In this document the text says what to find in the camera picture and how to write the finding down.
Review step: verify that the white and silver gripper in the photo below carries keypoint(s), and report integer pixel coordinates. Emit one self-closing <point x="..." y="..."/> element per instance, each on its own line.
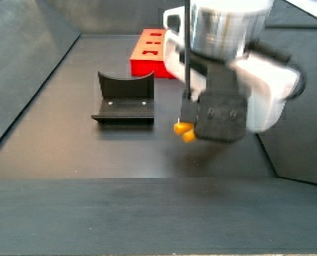
<point x="238" y="80"/>

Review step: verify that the yellow square-circle peg object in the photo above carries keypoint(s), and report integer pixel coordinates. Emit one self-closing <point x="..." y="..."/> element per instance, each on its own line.
<point x="183" y="129"/>

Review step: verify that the black curved regrasp stand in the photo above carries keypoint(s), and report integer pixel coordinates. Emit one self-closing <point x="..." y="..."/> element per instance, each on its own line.
<point x="127" y="99"/>

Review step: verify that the red fixture block with holes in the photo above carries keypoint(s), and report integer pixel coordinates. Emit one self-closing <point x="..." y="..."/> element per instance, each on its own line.
<point x="146" y="59"/>

